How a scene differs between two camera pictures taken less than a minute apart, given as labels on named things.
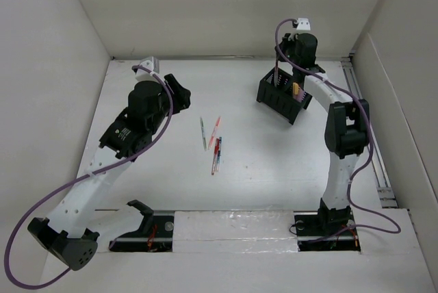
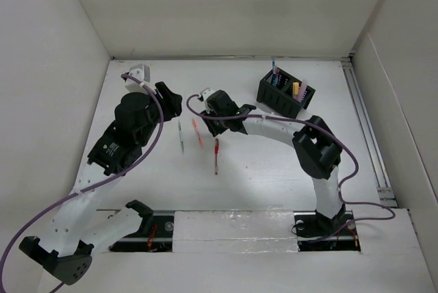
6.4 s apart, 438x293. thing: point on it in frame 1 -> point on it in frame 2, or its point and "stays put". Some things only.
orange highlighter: (295, 88) stays put
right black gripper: (286, 41) -> (214, 128)
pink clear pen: (213, 135) -> (196, 129)
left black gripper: (179, 95) -> (169, 101)
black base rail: (161, 236) stays put
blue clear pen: (219, 152) -> (274, 72)
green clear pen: (205, 145) -> (181, 137)
